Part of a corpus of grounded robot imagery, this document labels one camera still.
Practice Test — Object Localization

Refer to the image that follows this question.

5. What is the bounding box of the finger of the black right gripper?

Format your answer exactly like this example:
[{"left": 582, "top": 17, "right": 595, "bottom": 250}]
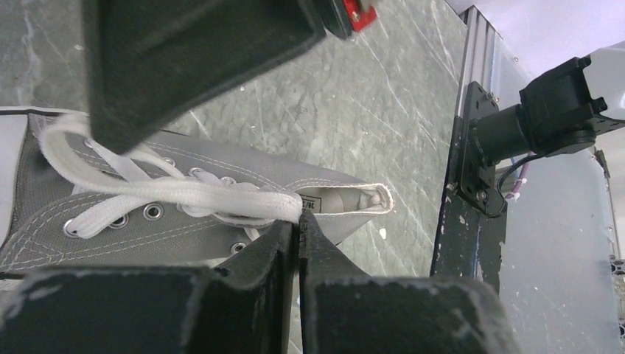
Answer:
[{"left": 80, "top": 0, "right": 326, "bottom": 153}]

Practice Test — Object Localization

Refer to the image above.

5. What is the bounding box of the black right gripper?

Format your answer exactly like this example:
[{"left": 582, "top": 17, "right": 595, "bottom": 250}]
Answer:
[{"left": 312, "top": 0, "right": 377, "bottom": 40}]

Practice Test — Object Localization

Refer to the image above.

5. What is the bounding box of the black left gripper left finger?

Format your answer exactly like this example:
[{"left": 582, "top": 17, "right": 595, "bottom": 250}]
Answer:
[{"left": 1, "top": 221, "right": 298, "bottom": 353}]

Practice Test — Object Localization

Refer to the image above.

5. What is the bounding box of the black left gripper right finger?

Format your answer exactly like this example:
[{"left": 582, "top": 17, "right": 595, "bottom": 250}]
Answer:
[{"left": 298, "top": 212, "right": 520, "bottom": 353}]

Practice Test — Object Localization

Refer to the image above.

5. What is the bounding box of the white shoelace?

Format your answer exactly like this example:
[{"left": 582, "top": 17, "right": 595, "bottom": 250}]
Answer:
[{"left": 39, "top": 114, "right": 302, "bottom": 239}]

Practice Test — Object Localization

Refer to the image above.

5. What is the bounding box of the grey canvas sneaker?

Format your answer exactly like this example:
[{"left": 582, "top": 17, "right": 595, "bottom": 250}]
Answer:
[{"left": 1, "top": 107, "right": 394, "bottom": 276}]

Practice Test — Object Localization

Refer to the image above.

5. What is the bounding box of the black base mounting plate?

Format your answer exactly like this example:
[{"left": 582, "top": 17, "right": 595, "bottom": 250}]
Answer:
[{"left": 430, "top": 81, "right": 506, "bottom": 291}]

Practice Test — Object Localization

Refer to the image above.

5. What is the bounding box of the aluminium frame rail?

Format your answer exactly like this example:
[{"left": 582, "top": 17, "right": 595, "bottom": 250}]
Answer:
[{"left": 456, "top": 5, "right": 499, "bottom": 117}]

